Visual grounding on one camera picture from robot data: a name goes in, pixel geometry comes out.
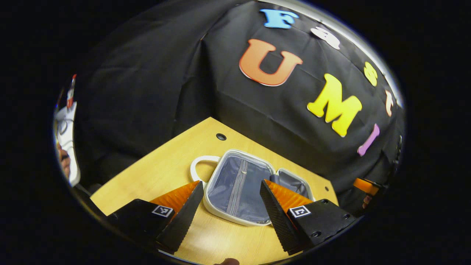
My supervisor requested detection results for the black backdrop cloth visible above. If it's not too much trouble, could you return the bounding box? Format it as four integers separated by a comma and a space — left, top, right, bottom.
72, 0, 405, 218

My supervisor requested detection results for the white printed object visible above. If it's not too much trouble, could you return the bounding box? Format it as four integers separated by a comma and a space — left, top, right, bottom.
54, 101, 81, 187

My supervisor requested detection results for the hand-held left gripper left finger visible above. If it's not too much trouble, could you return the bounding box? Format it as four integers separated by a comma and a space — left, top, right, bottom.
106, 180, 205, 255

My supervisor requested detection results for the white suitcase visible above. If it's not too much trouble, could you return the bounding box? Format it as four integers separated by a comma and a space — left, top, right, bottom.
190, 149, 315, 226

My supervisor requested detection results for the red white object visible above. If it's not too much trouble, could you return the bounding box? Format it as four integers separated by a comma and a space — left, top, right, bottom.
66, 74, 78, 110

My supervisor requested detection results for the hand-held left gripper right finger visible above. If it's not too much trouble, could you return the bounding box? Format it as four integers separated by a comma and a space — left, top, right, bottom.
259, 179, 357, 256

